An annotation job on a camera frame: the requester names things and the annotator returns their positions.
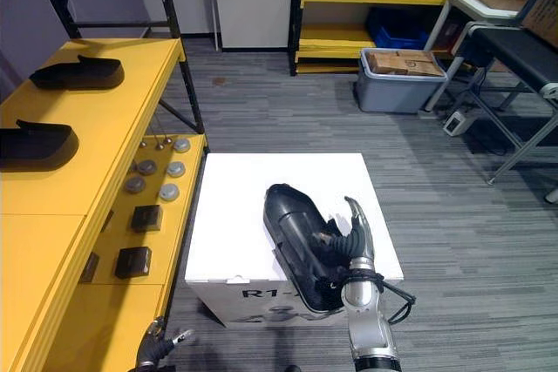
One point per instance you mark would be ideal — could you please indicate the white power box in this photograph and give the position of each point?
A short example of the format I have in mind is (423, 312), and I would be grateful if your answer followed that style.
(455, 123)

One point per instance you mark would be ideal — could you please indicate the blue plastic crate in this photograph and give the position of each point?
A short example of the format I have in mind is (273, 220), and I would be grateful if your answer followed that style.
(394, 32)

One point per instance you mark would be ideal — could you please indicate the grey plastic bin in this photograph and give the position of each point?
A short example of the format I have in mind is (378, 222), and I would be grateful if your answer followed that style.
(392, 93)

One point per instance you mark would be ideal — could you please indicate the grey round disc part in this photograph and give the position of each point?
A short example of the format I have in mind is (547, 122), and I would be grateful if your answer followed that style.
(134, 184)
(147, 167)
(175, 168)
(168, 192)
(181, 144)

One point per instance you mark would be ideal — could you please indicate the white cabinet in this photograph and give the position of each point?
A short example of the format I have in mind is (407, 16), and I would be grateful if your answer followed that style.
(253, 2)

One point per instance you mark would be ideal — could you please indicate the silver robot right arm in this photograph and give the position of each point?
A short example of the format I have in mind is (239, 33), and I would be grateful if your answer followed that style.
(366, 324)

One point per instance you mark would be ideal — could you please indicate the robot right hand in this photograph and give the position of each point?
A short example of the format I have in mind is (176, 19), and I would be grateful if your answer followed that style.
(351, 243)

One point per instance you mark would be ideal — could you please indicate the black plastic housing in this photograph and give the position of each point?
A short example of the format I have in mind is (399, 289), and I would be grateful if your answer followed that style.
(290, 224)
(83, 73)
(35, 145)

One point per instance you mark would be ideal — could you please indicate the white cardboard box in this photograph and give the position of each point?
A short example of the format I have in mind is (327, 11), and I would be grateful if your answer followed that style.
(244, 215)

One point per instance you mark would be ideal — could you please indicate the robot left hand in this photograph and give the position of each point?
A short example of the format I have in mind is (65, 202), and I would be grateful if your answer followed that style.
(152, 348)

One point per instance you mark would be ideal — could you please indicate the small black box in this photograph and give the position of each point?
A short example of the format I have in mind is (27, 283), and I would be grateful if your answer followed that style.
(147, 218)
(133, 262)

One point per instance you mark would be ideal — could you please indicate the black conveyor belt grey frame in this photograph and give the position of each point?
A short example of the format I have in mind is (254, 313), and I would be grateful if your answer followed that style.
(514, 49)

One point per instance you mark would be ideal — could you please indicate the white table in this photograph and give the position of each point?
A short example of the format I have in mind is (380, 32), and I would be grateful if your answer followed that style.
(475, 4)

